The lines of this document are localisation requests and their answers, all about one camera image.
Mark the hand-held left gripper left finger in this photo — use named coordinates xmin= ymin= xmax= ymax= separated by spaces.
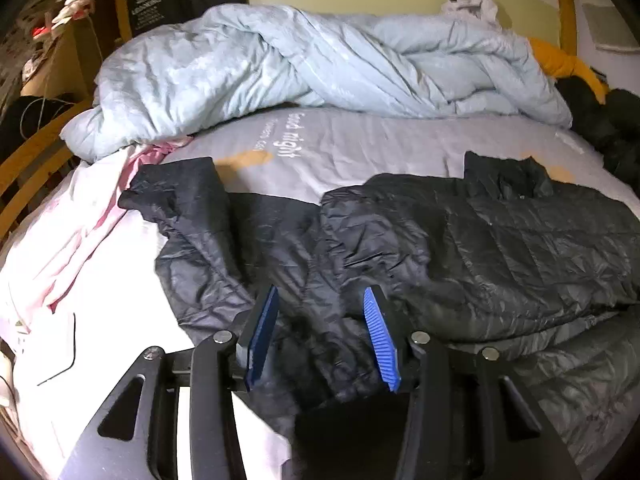
xmin=57 ymin=284 xmax=281 ymax=480

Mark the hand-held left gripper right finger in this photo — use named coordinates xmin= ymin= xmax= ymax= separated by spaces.
xmin=362 ymin=286 xmax=583 ymax=480

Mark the black puffer jacket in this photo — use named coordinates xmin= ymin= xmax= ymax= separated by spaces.
xmin=118 ymin=151 xmax=640 ymax=480

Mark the pink cloth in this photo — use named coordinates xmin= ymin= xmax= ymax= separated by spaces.
xmin=0 ymin=142 xmax=193 ymax=361

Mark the light blue duvet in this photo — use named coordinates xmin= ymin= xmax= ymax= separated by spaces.
xmin=60 ymin=2 xmax=573 ymax=163

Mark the dark green padded jacket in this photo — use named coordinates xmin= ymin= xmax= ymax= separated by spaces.
xmin=555 ymin=75 xmax=640 ymax=188

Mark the yellow pillow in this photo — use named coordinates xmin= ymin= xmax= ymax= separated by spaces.
xmin=527 ymin=37 xmax=611 ymax=103

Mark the white grey hoodie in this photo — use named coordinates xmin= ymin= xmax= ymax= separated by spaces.
xmin=441 ymin=0 xmax=501 ymax=26

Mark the red white hanging garment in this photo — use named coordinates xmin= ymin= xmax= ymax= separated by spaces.
xmin=32 ymin=0 xmax=93 ymax=41

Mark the patterned lace curtain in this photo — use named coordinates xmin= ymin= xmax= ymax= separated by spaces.
xmin=0 ymin=0 xmax=61 ymax=86

